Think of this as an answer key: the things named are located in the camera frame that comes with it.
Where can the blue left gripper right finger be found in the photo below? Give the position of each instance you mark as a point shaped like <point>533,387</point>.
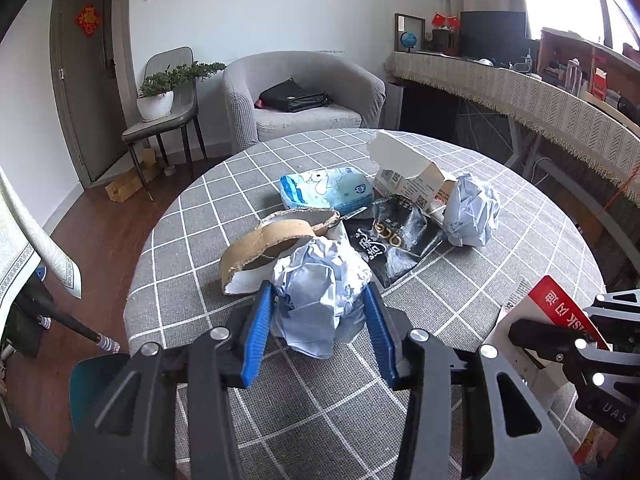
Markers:
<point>384,338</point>

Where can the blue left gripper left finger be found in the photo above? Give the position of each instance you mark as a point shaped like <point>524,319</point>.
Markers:
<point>255,333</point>

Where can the light blue paper ball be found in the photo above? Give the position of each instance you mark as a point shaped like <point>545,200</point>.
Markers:
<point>319,296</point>

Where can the red and white card package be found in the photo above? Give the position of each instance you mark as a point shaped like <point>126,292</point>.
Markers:
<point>535,330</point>

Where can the brown cardboard ring strip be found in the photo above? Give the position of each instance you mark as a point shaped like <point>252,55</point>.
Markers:
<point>250,260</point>

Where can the black Face tissue pack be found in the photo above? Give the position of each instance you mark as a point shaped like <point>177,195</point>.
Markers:
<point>392,236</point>

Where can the torn white cardboard box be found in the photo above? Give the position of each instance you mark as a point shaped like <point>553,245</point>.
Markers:
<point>404,171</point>

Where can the teal trash bin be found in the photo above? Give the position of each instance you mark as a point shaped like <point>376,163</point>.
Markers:
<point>88,380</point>

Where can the blue wet wipes pack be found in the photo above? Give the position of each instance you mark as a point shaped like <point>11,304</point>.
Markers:
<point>344,189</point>

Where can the flat cardboard box on floor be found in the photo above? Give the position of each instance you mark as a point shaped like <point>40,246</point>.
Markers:
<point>129,183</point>

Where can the grey armchair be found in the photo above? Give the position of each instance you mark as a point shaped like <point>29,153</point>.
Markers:
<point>358,96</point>

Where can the black table leg with sock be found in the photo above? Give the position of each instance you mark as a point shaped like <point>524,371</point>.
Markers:
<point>41,304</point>

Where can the beige fringed table runner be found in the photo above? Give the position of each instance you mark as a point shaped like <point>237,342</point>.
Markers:
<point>606,146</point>

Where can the black handbag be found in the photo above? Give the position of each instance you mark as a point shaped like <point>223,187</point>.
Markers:
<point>289,97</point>

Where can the white patterned tablecloth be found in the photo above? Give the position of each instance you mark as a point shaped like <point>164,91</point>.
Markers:
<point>24,244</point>

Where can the grey dining chair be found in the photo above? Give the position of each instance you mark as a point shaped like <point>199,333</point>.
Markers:
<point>174,109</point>

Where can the potted green plant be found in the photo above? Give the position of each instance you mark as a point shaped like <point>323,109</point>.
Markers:
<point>157,91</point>

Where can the small blue globe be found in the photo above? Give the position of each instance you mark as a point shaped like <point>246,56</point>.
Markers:
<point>408,41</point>

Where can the framed picture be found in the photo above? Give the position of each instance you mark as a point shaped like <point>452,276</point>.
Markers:
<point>409,23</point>

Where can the black monitor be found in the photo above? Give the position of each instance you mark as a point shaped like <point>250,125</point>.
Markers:
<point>497,35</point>

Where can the grey door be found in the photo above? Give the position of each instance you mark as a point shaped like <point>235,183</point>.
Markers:
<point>91,86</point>

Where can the red door decoration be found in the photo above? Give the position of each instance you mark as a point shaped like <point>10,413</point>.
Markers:
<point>89,20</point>

